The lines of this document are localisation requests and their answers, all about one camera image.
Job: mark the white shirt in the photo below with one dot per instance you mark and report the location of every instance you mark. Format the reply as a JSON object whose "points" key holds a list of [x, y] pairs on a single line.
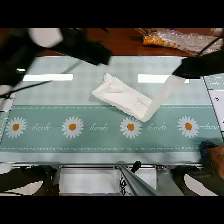
{"points": [[123, 98]]}

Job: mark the silver frame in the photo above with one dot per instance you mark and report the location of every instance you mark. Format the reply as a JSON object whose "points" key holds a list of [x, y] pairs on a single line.
{"points": [[140, 185]]}

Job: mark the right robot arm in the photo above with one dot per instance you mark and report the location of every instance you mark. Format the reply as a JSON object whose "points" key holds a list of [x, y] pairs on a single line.
{"points": [[203, 65]]}

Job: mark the clear plastic bag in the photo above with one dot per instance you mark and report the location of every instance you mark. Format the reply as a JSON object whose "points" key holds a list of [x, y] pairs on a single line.
{"points": [[180, 40]]}

